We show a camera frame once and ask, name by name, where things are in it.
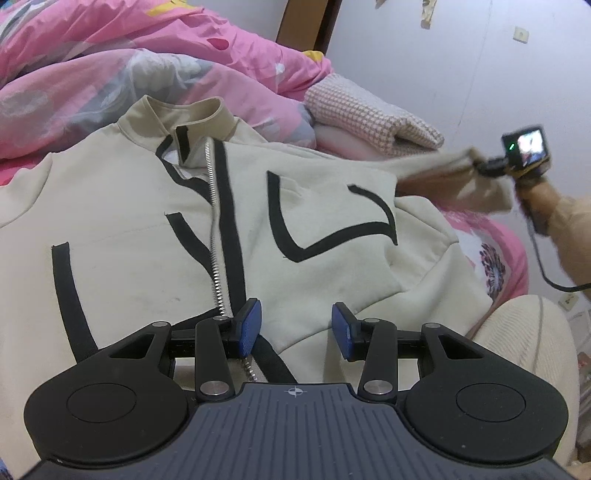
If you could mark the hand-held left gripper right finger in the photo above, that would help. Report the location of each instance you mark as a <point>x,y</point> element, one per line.
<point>341,330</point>

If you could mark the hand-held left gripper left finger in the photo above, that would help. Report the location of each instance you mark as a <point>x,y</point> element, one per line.
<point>249,327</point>

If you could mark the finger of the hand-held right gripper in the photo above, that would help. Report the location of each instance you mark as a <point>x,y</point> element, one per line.
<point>491,167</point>

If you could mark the beige zip jacket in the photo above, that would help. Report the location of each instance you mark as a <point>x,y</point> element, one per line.
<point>138,184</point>

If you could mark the person's right forearm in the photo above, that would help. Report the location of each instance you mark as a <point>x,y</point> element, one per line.
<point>572,230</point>

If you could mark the person's right hand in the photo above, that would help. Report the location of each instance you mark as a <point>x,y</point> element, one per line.
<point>535,198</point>

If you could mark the pink flower-print blanket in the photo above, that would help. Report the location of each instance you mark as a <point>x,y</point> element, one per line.
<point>471,230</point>

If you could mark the pink checked knit cloth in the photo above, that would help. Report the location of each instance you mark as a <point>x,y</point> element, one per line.
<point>360,106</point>

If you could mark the person's leg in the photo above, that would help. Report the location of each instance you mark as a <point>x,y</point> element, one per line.
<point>531,360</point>

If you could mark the brown wooden door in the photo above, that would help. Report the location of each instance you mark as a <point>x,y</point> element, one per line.
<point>300,23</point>

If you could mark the pink floral duvet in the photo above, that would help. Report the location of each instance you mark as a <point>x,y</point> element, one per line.
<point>92,69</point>

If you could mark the white wall socket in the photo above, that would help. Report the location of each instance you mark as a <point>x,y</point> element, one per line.
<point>521,34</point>
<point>569,302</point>

